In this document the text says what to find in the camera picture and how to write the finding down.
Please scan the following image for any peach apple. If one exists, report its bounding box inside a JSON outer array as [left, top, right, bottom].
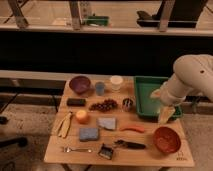
[[76, 110, 89, 124]]

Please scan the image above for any bunch of dark grapes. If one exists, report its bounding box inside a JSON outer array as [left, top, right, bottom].
[[89, 99, 118, 112]]

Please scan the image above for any yellow banana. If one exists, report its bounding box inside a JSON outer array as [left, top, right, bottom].
[[55, 112, 73, 138]]

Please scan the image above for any blue cup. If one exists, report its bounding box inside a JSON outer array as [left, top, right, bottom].
[[95, 82, 105, 96]]

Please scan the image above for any green plastic tray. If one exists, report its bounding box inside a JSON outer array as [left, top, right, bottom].
[[133, 75, 184, 120]]

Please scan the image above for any black rectangular block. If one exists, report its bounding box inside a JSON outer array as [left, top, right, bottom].
[[67, 98, 86, 106]]

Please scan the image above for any wooden table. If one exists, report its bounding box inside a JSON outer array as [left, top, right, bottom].
[[44, 80, 195, 167]]

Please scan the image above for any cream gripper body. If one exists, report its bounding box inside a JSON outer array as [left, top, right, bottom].
[[150, 89, 175, 124]]

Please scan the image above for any black office chair base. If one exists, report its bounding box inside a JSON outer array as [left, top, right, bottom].
[[0, 116, 28, 148]]

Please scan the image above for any red-orange bowl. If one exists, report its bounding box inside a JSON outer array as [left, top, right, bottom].
[[153, 127, 181, 154]]

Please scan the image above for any purple bowl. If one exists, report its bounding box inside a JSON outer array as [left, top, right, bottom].
[[69, 76, 91, 94]]

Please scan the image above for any black handled peeler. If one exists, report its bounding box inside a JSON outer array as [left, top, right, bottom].
[[114, 140, 146, 149]]

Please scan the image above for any orange carrot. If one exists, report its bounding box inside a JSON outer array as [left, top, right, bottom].
[[119, 125, 145, 133]]

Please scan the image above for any metal cup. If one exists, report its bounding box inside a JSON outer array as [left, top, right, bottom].
[[122, 98, 133, 112]]

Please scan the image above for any white cup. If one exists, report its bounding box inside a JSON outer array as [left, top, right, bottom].
[[110, 75, 123, 91]]

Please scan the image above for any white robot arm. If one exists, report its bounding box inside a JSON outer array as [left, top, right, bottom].
[[150, 54, 213, 124]]

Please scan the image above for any blue sponge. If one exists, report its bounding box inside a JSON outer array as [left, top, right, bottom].
[[79, 128, 99, 141]]

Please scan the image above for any silver fork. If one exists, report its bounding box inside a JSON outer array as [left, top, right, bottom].
[[61, 147, 92, 153]]

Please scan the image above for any grey blue cloth piece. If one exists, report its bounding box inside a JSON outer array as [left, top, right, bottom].
[[97, 118, 116, 130]]

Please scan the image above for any green object on shelf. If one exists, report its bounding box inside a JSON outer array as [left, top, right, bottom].
[[86, 15, 109, 26]]

